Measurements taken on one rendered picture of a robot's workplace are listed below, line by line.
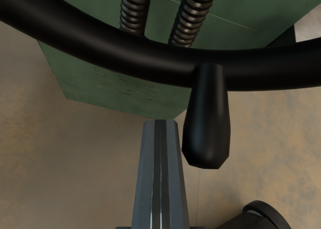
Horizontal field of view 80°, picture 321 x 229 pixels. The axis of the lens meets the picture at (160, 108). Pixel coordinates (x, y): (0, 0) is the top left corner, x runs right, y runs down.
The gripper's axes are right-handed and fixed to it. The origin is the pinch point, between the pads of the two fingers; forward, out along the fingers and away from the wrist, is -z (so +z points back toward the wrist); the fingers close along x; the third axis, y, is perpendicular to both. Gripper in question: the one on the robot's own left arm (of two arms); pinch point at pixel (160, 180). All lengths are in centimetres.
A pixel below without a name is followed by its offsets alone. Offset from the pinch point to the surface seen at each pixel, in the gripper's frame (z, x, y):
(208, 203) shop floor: -31, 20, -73
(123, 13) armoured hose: -13.4, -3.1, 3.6
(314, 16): -29.6, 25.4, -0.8
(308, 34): -25.7, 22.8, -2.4
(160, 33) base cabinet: -31.1, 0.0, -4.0
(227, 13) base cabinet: -27.3, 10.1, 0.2
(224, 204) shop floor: -32, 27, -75
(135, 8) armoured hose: -12.5, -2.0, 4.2
